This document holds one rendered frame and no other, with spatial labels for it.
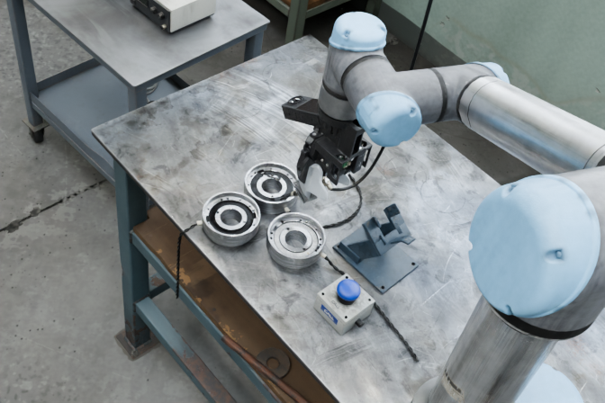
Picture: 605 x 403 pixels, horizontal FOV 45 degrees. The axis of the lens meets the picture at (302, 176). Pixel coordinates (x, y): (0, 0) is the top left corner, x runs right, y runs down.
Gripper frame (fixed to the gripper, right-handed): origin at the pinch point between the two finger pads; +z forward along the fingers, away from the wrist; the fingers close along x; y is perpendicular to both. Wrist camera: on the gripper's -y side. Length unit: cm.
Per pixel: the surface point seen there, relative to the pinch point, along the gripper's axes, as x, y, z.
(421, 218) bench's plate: 21.2, 11.6, 13.1
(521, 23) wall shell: 157, -42, 53
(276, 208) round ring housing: -1.8, -5.7, 10.4
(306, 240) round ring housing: -2.5, 3.1, 10.5
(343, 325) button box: -10.0, 19.9, 9.9
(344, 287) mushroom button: -7.2, 16.3, 5.7
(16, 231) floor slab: -19, -92, 93
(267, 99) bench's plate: 18.9, -31.5, 12.8
